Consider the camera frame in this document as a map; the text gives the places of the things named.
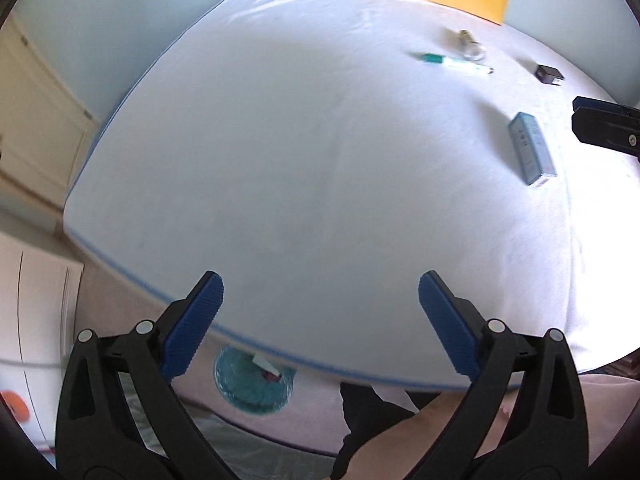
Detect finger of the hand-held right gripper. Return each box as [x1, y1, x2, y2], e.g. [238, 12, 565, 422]
[572, 95, 640, 112]
[571, 108, 640, 161]

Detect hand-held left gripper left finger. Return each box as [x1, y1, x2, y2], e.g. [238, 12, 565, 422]
[55, 270, 236, 480]

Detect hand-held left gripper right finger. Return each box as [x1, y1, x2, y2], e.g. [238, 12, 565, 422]
[407, 270, 590, 480]

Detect light blue box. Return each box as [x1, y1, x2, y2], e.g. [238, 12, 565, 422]
[508, 111, 558, 188]

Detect teal trash bin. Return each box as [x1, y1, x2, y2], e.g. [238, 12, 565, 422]
[213, 345, 297, 416]

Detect black box with white label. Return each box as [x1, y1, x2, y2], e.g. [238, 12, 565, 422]
[535, 63, 566, 86]

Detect black shorts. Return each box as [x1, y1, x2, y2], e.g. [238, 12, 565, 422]
[339, 382, 443, 461]

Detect person's leg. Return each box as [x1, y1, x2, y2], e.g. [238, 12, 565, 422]
[332, 391, 521, 480]

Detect grey green floor mat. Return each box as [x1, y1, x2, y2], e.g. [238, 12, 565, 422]
[117, 385, 336, 480]

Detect white cabinet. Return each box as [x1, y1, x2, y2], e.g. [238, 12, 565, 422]
[0, 230, 86, 456]

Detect small clear bottle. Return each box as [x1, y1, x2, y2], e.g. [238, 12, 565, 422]
[457, 29, 487, 61]

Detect green white pen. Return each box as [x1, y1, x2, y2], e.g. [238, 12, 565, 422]
[410, 51, 496, 76]

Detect pale pink cloth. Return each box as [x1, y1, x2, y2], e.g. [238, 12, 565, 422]
[575, 372, 640, 466]

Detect orange round object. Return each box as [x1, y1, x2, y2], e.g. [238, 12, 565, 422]
[0, 390, 30, 426]

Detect cream cupboard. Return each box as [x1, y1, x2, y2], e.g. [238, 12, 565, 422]
[0, 10, 101, 206]

